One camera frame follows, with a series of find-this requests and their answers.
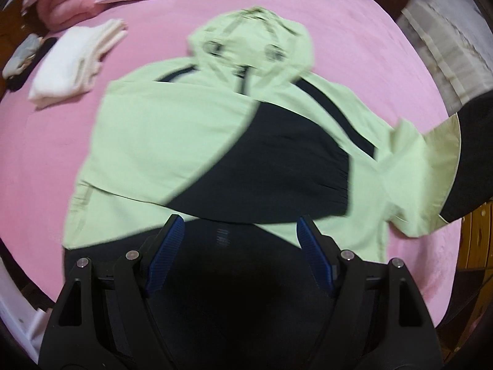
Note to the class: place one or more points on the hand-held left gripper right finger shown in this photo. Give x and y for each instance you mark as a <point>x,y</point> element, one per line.
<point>314,254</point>

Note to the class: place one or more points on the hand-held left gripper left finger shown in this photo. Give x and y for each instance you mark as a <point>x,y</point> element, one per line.
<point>165,254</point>

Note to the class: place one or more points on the light green and black hooded jacket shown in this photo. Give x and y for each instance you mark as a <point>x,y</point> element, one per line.
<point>154,142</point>

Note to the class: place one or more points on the grey and black clothes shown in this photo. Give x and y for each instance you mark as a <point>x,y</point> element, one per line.
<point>23,57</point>

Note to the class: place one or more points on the white plastic bin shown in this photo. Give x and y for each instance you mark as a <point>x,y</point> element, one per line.
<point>15,316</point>

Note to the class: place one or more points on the wooden furniture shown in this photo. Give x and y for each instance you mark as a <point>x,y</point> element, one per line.
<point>477,239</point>

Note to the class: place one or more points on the pink bed blanket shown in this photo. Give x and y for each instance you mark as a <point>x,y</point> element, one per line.
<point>346,46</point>

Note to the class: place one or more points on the white folded towel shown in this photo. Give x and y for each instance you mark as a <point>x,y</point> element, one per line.
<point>65,65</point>

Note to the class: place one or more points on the beige curtain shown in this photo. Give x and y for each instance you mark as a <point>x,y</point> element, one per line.
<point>443,46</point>

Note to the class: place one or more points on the pink folded clothing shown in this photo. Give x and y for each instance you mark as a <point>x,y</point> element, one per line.
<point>65,4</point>

